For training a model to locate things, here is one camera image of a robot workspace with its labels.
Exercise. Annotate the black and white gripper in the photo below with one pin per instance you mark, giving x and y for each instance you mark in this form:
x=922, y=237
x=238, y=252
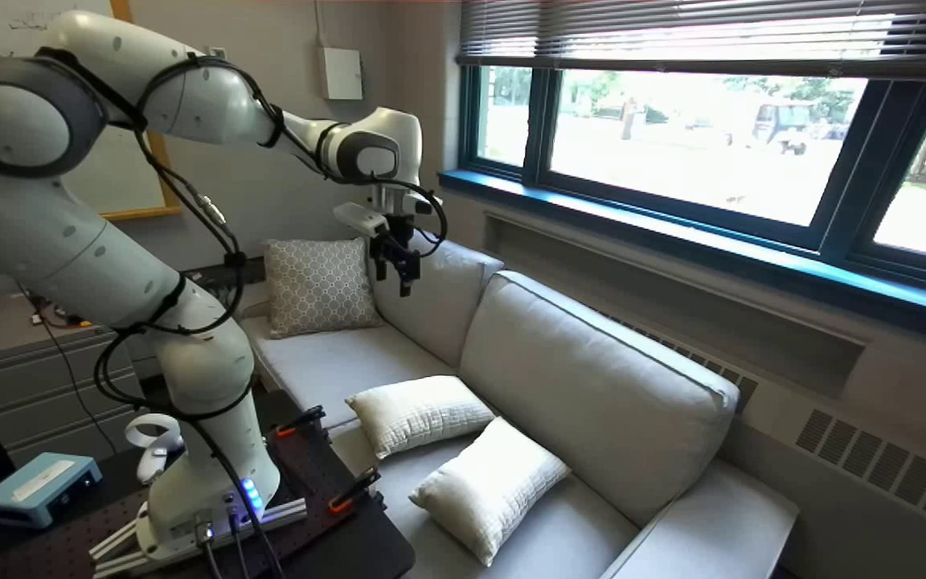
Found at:
x=386, y=242

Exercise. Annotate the white cushion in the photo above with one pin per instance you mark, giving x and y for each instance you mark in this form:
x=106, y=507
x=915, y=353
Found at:
x=415, y=413
x=489, y=486

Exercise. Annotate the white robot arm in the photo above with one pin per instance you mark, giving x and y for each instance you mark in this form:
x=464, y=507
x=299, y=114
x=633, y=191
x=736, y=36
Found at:
x=101, y=71

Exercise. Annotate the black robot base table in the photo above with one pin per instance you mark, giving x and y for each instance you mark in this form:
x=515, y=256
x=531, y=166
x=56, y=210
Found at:
x=317, y=545

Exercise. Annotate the grey fabric sofa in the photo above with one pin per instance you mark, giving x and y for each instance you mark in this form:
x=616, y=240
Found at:
x=636, y=421

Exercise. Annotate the wood framed whiteboard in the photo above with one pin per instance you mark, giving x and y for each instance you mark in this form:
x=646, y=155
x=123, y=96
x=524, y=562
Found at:
x=123, y=183

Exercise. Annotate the white VR controller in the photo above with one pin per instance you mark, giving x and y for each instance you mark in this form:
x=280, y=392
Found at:
x=157, y=434

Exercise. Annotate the grey drawer cabinet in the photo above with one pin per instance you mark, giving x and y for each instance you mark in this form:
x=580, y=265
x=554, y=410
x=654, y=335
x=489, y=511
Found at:
x=47, y=389

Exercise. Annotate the light blue box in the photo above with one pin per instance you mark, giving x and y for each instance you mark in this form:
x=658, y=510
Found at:
x=45, y=486

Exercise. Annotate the dark window blinds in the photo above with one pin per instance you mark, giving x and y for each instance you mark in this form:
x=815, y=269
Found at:
x=701, y=36

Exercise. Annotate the blue framed window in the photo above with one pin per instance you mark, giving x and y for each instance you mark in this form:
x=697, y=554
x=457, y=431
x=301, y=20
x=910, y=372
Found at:
x=800, y=180

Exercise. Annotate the orange handled clamp rear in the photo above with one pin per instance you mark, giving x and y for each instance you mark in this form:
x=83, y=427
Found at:
x=303, y=418

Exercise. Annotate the orange handled clamp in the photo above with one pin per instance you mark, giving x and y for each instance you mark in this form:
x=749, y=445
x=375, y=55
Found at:
x=346, y=499
x=303, y=418

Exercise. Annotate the orange handled clamp front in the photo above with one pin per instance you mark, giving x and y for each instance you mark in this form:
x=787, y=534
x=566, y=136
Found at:
x=346, y=499

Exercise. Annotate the white wall box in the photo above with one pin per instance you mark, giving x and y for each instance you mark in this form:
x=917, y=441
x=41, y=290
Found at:
x=342, y=75

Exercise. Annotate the wall radiator grille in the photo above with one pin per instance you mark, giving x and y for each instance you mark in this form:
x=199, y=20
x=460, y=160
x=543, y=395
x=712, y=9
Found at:
x=829, y=418

